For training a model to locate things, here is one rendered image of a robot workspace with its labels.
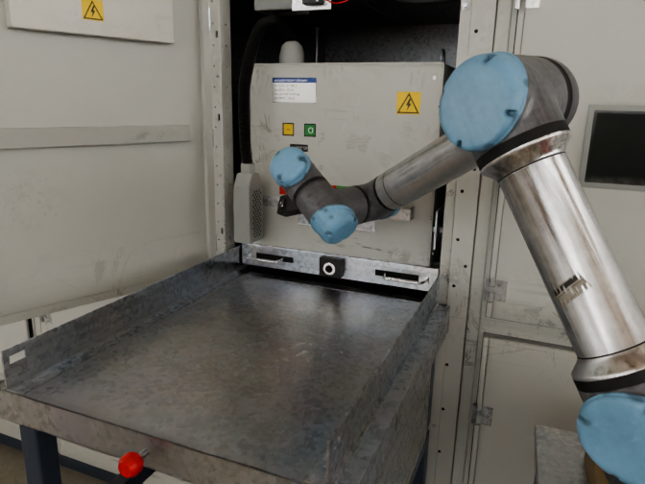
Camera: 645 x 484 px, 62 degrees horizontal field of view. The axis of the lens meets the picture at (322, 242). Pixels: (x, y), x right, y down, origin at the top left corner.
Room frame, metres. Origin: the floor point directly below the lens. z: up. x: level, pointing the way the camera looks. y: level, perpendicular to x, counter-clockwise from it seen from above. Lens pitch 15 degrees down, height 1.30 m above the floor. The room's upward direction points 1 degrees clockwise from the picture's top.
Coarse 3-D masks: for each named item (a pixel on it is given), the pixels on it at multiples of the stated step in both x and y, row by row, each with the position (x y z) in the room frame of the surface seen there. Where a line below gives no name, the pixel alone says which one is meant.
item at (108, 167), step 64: (0, 0) 1.10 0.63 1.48; (64, 0) 1.16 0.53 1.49; (128, 0) 1.26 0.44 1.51; (192, 0) 1.41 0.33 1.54; (0, 64) 1.09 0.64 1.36; (64, 64) 1.18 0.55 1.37; (128, 64) 1.28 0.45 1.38; (192, 64) 1.41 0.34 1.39; (0, 128) 1.08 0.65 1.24; (64, 128) 1.16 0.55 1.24; (128, 128) 1.26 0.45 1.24; (192, 128) 1.40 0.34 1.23; (0, 192) 1.07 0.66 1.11; (64, 192) 1.16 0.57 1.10; (128, 192) 1.27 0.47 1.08; (192, 192) 1.39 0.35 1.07; (0, 256) 1.06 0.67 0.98; (64, 256) 1.15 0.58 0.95; (128, 256) 1.26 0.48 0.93; (192, 256) 1.39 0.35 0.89; (0, 320) 1.03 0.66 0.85
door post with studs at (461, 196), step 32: (480, 0) 1.17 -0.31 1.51; (480, 32) 1.16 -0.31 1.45; (448, 192) 1.16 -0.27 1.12; (448, 224) 1.18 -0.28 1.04; (448, 256) 1.18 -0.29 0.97; (448, 288) 1.17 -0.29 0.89; (448, 352) 1.17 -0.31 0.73; (448, 384) 1.16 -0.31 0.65; (448, 416) 1.16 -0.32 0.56; (448, 448) 1.16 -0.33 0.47; (448, 480) 1.16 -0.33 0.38
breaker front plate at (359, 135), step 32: (256, 96) 1.41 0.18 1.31; (320, 96) 1.34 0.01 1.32; (352, 96) 1.31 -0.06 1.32; (384, 96) 1.28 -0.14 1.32; (256, 128) 1.41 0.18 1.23; (320, 128) 1.34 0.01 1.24; (352, 128) 1.31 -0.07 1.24; (384, 128) 1.28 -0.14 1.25; (416, 128) 1.25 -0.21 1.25; (256, 160) 1.41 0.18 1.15; (320, 160) 1.34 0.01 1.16; (352, 160) 1.31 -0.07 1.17; (384, 160) 1.28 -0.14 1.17; (288, 224) 1.38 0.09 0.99; (384, 224) 1.28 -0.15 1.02; (416, 224) 1.25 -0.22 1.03; (384, 256) 1.28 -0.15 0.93; (416, 256) 1.25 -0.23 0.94
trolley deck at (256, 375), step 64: (192, 320) 1.06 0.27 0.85; (256, 320) 1.07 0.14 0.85; (320, 320) 1.08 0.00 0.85; (384, 320) 1.08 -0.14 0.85; (448, 320) 1.16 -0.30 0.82; (0, 384) 0.78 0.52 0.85; (64, 384) 0.79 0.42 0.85; (128, 384) 0.79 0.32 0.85; (192, 384) 0.80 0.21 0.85; (256, 384) 0.80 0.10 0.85; (320, 384) 0.80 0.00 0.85; (128, 448) 0.67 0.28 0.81; (192, 448) 0.63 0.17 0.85; (256, 448) 0.63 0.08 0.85; (320, 448) 0.63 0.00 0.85; (384, 448) 0.67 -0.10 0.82
